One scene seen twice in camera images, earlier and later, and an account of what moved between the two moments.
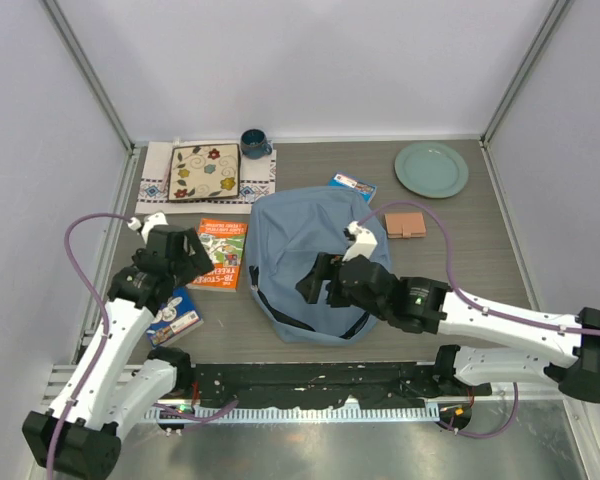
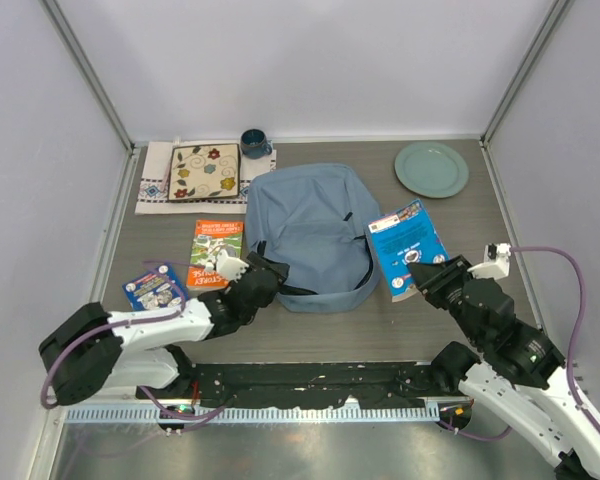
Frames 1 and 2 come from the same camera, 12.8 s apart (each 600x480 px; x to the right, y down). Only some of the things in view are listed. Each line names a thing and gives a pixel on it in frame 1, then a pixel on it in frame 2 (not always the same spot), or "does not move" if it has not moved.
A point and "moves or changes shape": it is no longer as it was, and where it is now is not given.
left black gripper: x=199 y=262 -> x=280 y=268
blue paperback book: x=367 y=190 -> x=403 y=237
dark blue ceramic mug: x=254 y=145 does not move
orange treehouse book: x=223 y=242 does not move
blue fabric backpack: x=287 y=226 moves or changes shape
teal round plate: x=431 y=169 does not move
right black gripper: x=325 y=269 -> x=433 y=277
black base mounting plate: x=337 y=384 does not move
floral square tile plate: x=204 y=171 does not move
